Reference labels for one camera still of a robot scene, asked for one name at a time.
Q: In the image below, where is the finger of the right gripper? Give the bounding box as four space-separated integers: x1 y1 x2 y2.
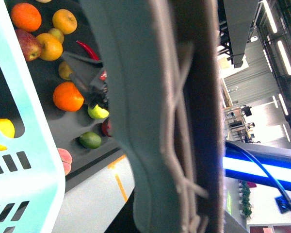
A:
61 51 104 90

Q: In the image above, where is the yellow lemon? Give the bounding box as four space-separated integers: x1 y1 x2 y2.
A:
0 118 16 138

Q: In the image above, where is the teal plastic shopping basket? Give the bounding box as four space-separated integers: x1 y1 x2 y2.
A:
0 0 65 233

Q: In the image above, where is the black fruit display shelf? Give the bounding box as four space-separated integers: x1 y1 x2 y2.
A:
0 0 127 185

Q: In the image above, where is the red apple front shelf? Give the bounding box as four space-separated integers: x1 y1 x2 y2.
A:
15 29 42 62

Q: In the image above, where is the red chili pepper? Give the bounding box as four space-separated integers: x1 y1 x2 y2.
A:
76 40 99 61

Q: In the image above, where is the brown kiwi fruit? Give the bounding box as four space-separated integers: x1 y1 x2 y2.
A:
58 61 74 81

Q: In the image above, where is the large orange front right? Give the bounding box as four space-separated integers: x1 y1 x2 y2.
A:
52 82 84 112

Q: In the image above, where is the yellow apple front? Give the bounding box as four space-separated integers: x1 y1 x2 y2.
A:
36 33 63 61

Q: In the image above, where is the yellow apple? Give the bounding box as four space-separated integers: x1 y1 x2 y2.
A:
52 9 78 35
36 33 63 61

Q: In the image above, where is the small yellow-green fruit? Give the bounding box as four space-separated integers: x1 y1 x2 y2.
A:
48 28 64 44

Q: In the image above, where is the yellow apple far right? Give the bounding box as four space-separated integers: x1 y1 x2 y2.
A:
52 9 78 35

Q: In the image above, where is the red fruit under finger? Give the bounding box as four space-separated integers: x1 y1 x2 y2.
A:
101 118 112 137

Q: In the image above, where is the green lime front edge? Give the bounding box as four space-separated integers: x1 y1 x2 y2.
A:
79 132 101 149

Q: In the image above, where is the orange near pears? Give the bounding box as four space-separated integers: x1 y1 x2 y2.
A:
11 3 42 32

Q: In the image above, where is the pink peach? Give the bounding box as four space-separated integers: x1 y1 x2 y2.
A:
57 148 73 176

